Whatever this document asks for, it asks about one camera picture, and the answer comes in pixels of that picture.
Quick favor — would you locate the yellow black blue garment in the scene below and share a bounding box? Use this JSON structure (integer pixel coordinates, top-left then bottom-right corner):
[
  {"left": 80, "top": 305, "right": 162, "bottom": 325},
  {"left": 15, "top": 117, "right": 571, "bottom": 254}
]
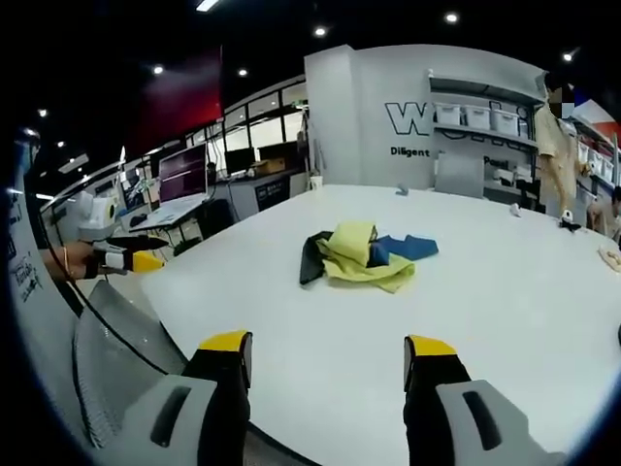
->
[{"left": 298, "top": 219, "right": 441, "bottom": 295}]

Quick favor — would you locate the white storage bin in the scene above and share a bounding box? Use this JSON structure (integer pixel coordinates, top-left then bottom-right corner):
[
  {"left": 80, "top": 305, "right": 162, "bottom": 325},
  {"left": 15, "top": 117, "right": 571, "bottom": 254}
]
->
[
  {"left": 491, "top": 109, "right": 519, "bottom": 136},
  {"left": 433, "top": 101, "right": 463, "bottom": 129},
  {"left": 463, "top": 105, "right": 493, "bottom": 132}
]

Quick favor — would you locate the open laptop with purple screen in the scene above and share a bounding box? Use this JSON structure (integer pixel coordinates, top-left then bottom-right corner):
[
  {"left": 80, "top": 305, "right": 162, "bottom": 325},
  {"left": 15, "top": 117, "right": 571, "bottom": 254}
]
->
[{"left": 129, "top": 142, "right": 211, "bottom": 230}]

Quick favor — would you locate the grey laptop lid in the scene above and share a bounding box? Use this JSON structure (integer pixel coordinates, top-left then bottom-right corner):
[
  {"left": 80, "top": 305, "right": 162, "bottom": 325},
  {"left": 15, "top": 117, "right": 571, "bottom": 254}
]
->
[{"left": 433, "top": 154, "right": 487, "bottom": 201}]

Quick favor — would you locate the cardboard box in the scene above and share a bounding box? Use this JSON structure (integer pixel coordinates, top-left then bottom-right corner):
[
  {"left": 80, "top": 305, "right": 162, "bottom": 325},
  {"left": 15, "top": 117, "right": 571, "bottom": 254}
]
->
[{"left": 250, "top": 158, "right": 286, "bottom": 178}]

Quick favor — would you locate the white and black device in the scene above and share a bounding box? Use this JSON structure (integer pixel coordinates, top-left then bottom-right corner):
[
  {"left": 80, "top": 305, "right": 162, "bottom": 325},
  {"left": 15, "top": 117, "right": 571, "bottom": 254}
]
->
[{"left": 556, "top": 209, "right": 582, "bottom": 235}]

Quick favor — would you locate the grey side desk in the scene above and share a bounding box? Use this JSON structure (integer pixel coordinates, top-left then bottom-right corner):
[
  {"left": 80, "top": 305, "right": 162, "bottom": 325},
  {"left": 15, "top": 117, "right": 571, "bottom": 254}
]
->
[{"left": 126, "top": 196, "right": 212, "bottom": 253}]

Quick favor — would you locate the black cable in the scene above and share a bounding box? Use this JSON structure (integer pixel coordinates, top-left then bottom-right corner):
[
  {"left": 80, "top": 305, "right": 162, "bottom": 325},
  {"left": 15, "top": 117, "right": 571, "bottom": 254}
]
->
[{"left": 60, "top": 274, "right": 170, "bottom": 378}]

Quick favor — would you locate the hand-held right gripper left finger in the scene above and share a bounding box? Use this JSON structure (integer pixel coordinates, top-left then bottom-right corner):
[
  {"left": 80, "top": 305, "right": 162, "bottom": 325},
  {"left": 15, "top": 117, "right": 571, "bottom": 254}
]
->
[{"left": 102, "top": 329, "right": 253, "bottom": 466}]

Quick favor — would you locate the black computer monitor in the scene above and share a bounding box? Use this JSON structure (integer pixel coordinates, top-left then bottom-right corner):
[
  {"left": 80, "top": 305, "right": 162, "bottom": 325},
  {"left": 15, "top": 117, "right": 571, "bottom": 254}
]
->
[{"left": 224, "top": 148, "right": 257, "bottom": 177}]

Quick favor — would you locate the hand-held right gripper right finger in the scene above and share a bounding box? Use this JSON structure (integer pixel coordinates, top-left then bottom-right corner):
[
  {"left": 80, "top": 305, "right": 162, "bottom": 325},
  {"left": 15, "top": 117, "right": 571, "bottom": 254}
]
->
[{"left": 403, "top": 333, "right": 570, "bottom": 466}]

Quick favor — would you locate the person's left hand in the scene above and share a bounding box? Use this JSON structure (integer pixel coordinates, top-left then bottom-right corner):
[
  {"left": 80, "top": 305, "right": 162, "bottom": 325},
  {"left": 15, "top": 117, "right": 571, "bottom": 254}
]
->
[{"left": 67, "top": 241, "right": 101, "bottom": 282}]

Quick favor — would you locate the grey wall shelf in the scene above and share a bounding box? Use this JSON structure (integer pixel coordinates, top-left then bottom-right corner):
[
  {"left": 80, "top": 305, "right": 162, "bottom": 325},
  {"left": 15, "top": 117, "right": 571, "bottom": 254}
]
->
[{"left": 428, "top": 72, "right": 550, "bottom": 150}]

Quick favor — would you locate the person's white printed shirt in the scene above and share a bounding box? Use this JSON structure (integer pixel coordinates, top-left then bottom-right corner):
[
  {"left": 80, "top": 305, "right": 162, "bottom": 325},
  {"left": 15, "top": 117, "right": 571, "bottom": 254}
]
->
[{"left": 0, "top": 167, "right": 98, "bottom": 441}]

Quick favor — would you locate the shelf with white bins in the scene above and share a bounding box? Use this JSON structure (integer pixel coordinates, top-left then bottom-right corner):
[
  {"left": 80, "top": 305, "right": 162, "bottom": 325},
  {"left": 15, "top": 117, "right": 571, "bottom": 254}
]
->
[{"left": 572, "top": 110, "right": 621, "bottom": 191}]

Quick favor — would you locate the tan object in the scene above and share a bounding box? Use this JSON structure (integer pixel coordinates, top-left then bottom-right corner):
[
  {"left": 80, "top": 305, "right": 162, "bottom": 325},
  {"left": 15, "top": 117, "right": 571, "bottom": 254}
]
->
[{"left": 598, "top": 242, "right": 621, "bottom": 274}]

